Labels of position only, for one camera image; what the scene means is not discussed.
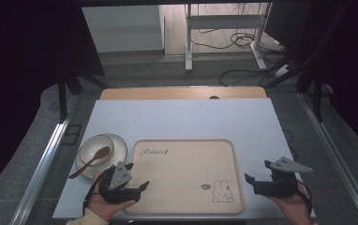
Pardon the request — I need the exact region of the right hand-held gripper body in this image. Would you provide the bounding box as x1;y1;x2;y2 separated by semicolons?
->
252;156;314;198

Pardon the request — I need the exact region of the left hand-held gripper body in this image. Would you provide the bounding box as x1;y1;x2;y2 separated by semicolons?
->
98;160;142;205

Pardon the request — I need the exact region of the person's right hand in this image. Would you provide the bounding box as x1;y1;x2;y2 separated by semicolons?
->
267;183;314;225

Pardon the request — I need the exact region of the person's left hand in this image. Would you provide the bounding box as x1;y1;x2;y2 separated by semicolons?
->
86;173;137;223

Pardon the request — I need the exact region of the white plate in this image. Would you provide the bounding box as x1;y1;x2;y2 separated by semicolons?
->
75;133;128;180

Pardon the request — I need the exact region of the brown wooden spoon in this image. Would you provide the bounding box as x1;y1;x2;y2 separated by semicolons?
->
67;145;112;180

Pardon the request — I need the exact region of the white bowl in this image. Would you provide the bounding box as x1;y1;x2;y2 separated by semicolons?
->
78;134;115;167

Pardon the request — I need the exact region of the beige tray with rabbit print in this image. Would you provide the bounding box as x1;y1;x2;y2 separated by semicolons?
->
124;138;245;216

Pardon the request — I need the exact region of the white table board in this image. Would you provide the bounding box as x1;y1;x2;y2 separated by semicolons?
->
52;97;317;220

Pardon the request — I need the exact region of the black metal stand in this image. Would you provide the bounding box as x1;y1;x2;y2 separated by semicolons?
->
261;3;350;123
56;68;110;124

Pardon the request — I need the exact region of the white power strip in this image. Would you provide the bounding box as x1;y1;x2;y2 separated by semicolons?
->
273;64;291;79

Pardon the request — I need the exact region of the black curtain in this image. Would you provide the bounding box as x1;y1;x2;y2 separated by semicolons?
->
0;0;106;203
264;0;358;158

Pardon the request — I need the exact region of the white panel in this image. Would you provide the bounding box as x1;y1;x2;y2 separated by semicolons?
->
81;5;165;53

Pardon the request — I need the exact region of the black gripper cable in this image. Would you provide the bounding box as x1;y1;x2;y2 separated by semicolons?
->
82;177;107;209
294;179;315;218

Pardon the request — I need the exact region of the aluminium rail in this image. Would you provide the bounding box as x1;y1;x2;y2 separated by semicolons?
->
9;93;81;225
298;93;358;225

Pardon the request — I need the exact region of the black rectangular floor frame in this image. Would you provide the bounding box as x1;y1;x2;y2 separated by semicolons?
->
61;123;83;146

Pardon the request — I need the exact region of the black floor cable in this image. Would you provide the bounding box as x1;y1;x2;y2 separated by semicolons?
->
188;28;286;54
218;64;291;88

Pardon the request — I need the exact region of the white desk frame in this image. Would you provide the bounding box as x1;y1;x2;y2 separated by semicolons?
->
184;2;274;73

